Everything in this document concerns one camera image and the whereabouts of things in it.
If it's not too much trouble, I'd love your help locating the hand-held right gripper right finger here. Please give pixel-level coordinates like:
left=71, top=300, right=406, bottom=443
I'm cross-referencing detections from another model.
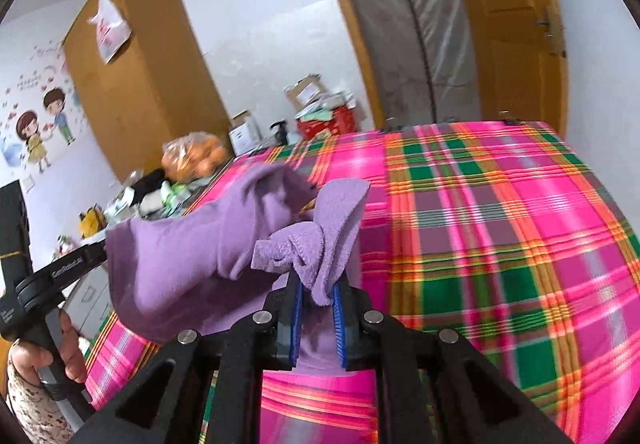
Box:
left=332, top=274, right=571, bottom=444

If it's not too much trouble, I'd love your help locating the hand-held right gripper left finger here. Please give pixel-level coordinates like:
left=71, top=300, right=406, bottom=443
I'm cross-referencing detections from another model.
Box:
left=75, top=269, right=304, bottom=444

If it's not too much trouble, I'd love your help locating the purple fleece garment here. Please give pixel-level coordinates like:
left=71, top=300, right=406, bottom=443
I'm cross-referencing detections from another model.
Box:
left=105, top=164, right=373, bottom=377

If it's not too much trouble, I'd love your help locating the person's left forearm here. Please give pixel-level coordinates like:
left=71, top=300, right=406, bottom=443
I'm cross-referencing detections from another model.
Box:
left=0, top=364, right=76, bottom=444

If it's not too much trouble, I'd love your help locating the person's left hand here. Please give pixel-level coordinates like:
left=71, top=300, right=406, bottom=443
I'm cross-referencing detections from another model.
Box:
left=10, top=313, right=88, bottom=384

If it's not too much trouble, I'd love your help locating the white drawer cabinet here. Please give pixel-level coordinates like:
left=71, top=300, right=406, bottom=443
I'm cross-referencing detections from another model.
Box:
left=62, top=264, right=118, bottom=340

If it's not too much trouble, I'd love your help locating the yellow bag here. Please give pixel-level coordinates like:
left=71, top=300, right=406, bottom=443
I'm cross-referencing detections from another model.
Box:
left=79, top=206, right=108, bottom=239

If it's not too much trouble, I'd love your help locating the pink green plaid blanket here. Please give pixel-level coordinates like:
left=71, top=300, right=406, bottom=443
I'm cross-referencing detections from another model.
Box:
left=82, top=121, right=640, bottom=444

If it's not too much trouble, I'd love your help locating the black cloth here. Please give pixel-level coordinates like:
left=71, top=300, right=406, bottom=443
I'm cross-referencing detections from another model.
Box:
left=132, top=169, right=168, bottom=199

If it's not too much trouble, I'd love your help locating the bag of oranges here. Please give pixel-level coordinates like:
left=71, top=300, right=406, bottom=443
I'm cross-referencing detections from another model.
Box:
left=161, top=131, right=236, bottom=185

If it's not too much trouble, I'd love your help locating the white cardboard box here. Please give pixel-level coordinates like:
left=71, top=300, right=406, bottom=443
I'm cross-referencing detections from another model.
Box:
left=228, top=110, right=263, bottom=157

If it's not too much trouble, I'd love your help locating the red patterned box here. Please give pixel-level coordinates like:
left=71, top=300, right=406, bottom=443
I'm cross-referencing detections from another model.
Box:
left=296, top=106, right=357, bottom=141

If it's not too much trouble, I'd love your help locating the brown cardboard parcel box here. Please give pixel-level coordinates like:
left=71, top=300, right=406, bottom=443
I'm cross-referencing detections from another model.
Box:
left=284, top=74, right=326, bottom=112

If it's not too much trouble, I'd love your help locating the wooden wardrobe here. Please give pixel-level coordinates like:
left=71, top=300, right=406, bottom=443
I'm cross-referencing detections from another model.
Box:
left=62, top=0, right=233, bottom=185

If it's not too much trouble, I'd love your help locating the white red plastic bag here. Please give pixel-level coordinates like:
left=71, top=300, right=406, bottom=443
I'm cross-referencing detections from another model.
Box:
left=87, top=0, right=133, bottom=64

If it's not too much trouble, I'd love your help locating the clear plastic door curtain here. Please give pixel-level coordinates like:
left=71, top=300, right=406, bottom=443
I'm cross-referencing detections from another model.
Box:
left=320, top=0, right=483, bottom=129

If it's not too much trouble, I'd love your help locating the wooden door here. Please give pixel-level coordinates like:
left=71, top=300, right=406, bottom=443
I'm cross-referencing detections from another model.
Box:
left=435, top=0, right=568, bottom=137

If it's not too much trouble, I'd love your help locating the cartoon couple wall sticker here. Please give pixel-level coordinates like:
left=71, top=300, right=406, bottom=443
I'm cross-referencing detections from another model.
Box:
left=0, top=38, right=83, bottom=175

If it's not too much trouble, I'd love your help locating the wooden door frame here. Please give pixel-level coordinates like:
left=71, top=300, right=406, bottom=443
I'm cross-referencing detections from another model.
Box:
left=305, top=0, right=386, bottom=132

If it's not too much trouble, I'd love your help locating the metal door handle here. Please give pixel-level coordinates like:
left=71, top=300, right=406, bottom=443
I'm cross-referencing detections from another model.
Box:
left=532, top=6, right=568, bottom=57

